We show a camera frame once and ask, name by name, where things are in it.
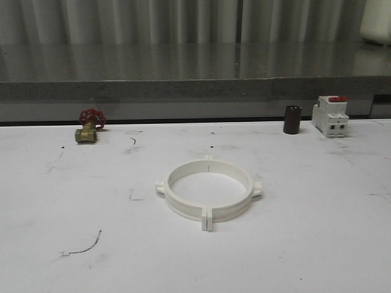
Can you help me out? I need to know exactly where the brass valve red handwheel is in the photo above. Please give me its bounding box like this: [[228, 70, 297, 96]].
[[75, 108, 106, 143]]

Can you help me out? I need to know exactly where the grey stone counter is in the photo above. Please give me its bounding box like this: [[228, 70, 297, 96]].
[[1, 42, 390, 125]]

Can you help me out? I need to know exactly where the white half-ring pipe clamp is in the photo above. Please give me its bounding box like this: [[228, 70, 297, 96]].
[[201, 156, 263, 231], [155, 155, 213, 231]]

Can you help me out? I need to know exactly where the dark brown cylindrical coupling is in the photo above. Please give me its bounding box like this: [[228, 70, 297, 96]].
[[283, 105, 302, 135]]

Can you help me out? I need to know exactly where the white container on counter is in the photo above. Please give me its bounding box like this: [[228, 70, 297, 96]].
[[359, 0, 390, 45]]

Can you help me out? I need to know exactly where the white circuit breaker red switch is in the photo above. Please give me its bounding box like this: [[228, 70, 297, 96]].
[[312, 96, 349, 138]]

